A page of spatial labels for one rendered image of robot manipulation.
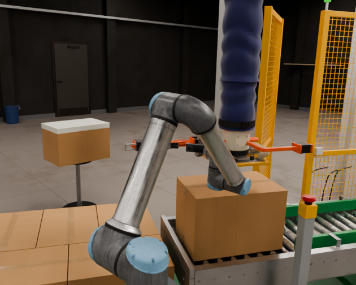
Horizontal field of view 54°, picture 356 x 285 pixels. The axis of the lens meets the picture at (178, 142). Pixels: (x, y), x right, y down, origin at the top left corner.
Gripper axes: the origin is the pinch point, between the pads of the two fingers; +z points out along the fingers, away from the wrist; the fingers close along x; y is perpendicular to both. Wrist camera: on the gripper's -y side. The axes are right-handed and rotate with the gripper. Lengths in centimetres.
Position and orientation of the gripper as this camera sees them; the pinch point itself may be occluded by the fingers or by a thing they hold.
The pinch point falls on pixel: (194, 142)
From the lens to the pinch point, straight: 211.5
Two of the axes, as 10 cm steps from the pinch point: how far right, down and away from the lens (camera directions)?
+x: 0.2, -9.7, -2.3
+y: 9.6, -0.4, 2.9
